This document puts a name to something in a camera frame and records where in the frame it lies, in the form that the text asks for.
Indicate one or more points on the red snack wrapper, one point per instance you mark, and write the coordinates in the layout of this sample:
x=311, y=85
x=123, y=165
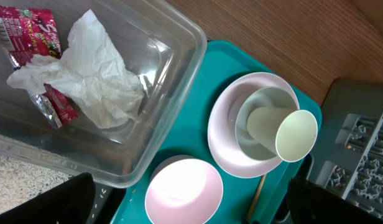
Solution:
x=28, y=32

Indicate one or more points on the black plastic tray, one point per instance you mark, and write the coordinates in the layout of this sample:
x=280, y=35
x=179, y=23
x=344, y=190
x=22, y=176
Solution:
x=106, y=203

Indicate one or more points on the white napkin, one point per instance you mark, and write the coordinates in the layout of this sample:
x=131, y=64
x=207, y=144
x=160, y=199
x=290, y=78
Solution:
x=91, y=72

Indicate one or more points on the clear plastic bin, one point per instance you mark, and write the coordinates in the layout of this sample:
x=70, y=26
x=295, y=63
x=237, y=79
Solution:
x=159, y=44

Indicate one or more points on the grey shallow bowl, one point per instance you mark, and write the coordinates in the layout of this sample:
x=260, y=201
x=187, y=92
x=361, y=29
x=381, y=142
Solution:
x=271, y=97

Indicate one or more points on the pale green cup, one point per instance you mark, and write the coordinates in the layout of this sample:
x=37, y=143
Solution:
x=288, y=133

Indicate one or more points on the grey plastic dishwasher rack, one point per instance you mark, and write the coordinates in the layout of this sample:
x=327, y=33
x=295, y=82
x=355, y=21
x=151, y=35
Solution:
x=347, y=159

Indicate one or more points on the large white plate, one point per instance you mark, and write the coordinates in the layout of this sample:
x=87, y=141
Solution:
x=221, y=138

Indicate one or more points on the small white dish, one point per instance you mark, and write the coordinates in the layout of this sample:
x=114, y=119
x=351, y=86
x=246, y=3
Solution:
x=183, y=189

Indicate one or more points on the spilled rice pile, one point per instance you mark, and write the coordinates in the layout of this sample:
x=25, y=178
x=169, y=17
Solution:
x=21, y=181

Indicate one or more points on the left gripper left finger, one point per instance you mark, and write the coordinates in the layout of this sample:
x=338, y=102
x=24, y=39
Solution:
x=69, y=202

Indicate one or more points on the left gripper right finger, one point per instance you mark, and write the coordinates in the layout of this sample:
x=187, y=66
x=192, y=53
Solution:
x=309, y=203

